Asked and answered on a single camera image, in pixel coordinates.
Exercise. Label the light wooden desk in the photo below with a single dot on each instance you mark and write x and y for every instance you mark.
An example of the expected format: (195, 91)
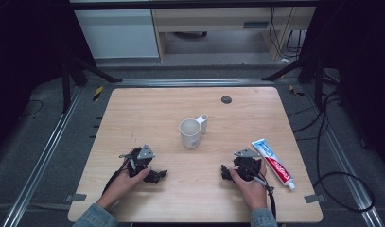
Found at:
(218, 19)

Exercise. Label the small white floor object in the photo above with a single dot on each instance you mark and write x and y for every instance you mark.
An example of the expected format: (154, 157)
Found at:
(284, 60)

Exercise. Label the aluminium floor rail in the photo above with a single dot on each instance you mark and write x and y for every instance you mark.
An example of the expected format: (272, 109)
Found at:
(193, 82)
(344, 164)
(38, 164)

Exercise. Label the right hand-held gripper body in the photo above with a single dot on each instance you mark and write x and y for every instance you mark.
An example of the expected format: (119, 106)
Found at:
(247, 164)

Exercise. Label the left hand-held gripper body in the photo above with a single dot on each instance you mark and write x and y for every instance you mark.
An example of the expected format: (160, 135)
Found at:
(139, 161)

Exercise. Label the toothpaste tube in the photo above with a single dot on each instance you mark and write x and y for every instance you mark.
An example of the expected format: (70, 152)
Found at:
(275, 164)

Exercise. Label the person's left hand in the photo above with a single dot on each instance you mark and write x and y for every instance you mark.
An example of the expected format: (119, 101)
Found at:
(122, 187)

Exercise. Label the white cabinet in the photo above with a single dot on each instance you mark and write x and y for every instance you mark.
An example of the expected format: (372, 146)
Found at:
(117, 33)

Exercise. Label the person's right hand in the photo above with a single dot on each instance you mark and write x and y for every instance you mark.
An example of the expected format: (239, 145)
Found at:
(251, 192)

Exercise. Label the grey round table grommet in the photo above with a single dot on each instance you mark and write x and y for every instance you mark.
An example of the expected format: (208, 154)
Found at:
(226, 100)

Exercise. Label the grey tape piece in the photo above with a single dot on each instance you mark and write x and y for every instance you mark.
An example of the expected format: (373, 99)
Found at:
(314, 198)
(76, 197)

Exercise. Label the black metal stand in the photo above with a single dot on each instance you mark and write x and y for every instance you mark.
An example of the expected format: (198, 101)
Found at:
(66, 85)
(318, 82)

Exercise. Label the yellow black tape strip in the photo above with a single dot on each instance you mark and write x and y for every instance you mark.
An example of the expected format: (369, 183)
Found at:
(296, 91)
(98, 93)

